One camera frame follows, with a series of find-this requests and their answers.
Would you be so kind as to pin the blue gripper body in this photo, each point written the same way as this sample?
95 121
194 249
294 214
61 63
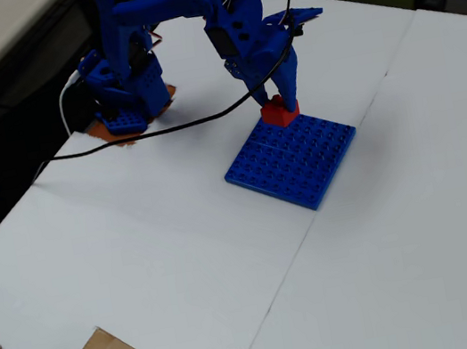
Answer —
270 56

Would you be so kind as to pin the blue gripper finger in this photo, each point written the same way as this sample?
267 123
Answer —
288 83
259 93

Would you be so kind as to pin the red 2x2 building block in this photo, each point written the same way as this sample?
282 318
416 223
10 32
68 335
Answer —
277 116

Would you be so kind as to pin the blue 8x8 building baseplate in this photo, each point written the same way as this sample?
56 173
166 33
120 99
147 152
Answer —
299 163

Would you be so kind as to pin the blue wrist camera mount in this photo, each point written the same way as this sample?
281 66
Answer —
300 14

